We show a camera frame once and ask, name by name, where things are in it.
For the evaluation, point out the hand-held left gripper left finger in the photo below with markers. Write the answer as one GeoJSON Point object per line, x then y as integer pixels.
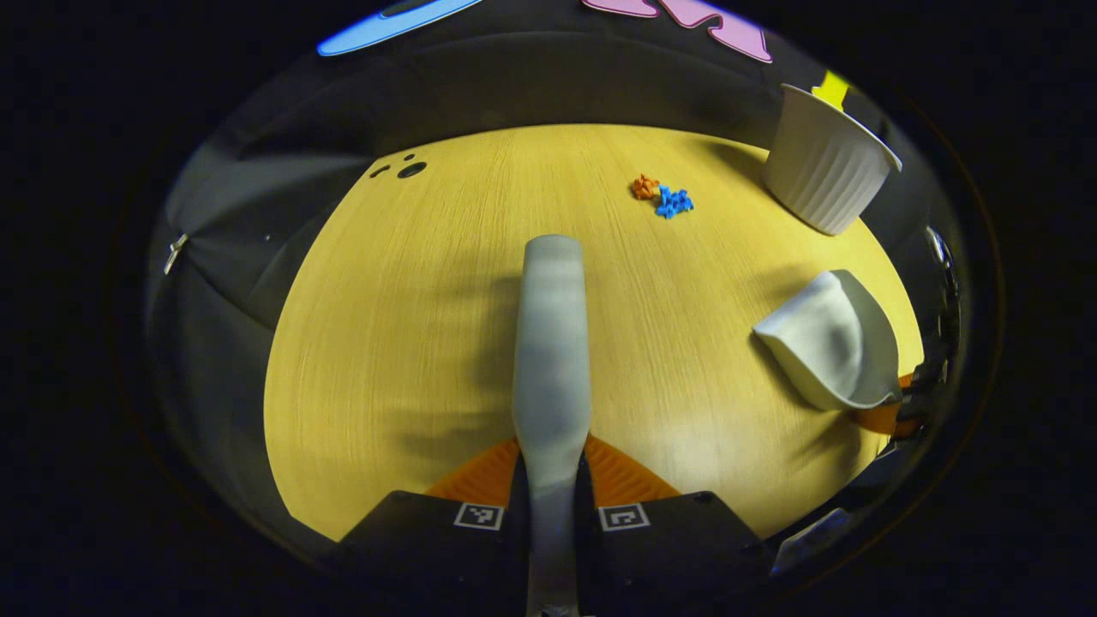
{"type": "Point", "coordinates": [428, 557]}

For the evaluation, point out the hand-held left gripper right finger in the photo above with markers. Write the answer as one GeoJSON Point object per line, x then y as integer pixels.
{"type": "Point", "coordinates": [668, 557]}

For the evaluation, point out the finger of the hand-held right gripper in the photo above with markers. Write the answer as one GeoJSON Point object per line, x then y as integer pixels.
{"type": "Point", "coordinates": [883, 418]}

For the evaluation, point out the grey plastic dustpan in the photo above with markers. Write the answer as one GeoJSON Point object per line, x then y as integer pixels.
{"type": "Point", "coordinates": [823, 334]}

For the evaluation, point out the grey ribbed garbage bin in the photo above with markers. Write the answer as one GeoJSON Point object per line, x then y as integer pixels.
{"type": "Point", "coordinates": [823, 171]}

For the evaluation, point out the small grey broom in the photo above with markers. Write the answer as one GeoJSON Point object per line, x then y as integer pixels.
{"type": "Point", "coordinates": [553, 343]}

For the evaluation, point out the blue paper ball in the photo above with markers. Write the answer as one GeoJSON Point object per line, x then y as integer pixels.
{"type": "Point", "coordinates": [674, 202]}

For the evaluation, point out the orange paper ball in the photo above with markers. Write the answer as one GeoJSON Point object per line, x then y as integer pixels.
{"type": "Point", "coordinates": [645, 187]}

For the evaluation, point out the metal clip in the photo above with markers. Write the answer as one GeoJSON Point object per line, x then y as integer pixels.
{"type": "Point", "coordinates": [176, 254]}

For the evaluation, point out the black backdrop cloth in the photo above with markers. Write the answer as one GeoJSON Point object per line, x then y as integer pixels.
{"type": "Point", "coordinates": [514, 86]}

